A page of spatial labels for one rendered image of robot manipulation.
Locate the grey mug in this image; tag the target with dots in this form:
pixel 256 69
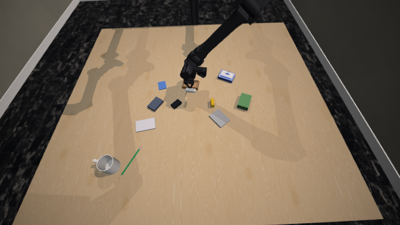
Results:
pixel 107 162

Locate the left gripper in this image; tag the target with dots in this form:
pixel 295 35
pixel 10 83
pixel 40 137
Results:
pixel 189 81

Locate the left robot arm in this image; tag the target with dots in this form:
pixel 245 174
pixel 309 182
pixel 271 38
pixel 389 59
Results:
pixel 245 11

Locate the green rectangular box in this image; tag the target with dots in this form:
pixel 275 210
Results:
pixel 244 101

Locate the white flat rectangular card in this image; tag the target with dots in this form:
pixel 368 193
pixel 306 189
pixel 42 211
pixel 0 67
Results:
pixel 146 124

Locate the wooden ball-in-hole puzzle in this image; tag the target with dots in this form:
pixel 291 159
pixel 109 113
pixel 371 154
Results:
pixel 195 86

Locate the blue and white cardboard box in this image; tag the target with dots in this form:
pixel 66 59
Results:
pixel 226 76

